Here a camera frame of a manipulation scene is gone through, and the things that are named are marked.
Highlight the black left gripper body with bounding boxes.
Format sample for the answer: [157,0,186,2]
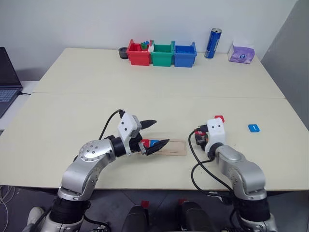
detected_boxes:
[129,124,148,156]

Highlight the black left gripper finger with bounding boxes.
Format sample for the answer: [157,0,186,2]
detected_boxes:
[141,119,157,131]
[145,139,170,156]

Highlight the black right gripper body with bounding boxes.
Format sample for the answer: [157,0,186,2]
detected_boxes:
[194,124,209,147]

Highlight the wooden letter tray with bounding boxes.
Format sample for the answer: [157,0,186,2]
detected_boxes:
[139,138,187,157]

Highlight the green plastic bin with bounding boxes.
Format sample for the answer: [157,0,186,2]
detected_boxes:
[149,40,175,67]

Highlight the red plastic bin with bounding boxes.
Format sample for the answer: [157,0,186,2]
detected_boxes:
[126,39,152,66]

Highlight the blue plastic bin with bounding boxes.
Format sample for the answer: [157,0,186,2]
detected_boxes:
[173,41,197,68]

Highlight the dark rounded shape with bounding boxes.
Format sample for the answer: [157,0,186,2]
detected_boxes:
[120,205,149,232]
[180,200,214,232]

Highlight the purple tissue box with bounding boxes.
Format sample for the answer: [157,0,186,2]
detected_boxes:
[228,41,256,65]

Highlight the blue drink can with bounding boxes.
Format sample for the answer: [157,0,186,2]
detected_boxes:
[204,28,222,59]

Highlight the white shoe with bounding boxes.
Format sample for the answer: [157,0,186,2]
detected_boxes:
[27,206,45,226]

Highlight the dark grey laptop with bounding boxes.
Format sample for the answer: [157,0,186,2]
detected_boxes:
[0,47,24,119]

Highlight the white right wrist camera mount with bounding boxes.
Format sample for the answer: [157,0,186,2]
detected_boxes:
[204,117,227,152]

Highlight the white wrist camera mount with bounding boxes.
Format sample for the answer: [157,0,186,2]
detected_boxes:
[204,117,227,152]
[117,113,142,156]

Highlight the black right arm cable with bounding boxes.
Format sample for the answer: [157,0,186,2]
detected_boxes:
[187,129,236,199]

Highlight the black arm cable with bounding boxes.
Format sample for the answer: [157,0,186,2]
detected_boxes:
[187,129,236,199]
[98,109,126,141]

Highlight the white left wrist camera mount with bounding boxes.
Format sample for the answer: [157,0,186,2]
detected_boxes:
[117,113,142,156]

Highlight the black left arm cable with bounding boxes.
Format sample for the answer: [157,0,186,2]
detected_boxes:
[98,109,126,141]

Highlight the loose floor cables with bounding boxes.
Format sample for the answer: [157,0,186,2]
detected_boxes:
[0,185,15,219]

